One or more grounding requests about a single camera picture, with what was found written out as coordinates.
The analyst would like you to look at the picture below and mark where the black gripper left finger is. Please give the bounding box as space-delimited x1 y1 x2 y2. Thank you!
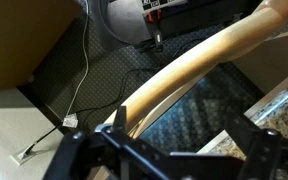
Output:
113 105 128 133

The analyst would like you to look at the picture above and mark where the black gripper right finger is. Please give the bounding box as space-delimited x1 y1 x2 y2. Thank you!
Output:
224 107 262 158

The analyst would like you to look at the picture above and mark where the beige island base panel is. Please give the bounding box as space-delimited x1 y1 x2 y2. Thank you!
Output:
232 28 288 98

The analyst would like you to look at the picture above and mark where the light wooden slat chair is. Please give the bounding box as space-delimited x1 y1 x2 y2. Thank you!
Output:
102 0 288 141

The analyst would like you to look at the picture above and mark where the black usb plug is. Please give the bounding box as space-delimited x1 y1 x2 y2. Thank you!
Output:
153 29 164 52

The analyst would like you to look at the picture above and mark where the orange red clip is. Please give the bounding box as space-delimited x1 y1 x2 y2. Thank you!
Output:
146 9 162 24

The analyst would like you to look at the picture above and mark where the black equipment case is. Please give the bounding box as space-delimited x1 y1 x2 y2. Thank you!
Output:
143 0 262 39

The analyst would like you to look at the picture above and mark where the white cable tag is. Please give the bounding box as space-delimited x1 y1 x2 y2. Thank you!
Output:
62 113 80 129

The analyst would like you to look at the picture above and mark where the thin white cable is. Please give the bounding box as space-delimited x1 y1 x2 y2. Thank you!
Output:
65 0 91 118

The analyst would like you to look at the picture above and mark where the white wall plate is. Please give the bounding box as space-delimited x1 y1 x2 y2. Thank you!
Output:
9 146 38 167

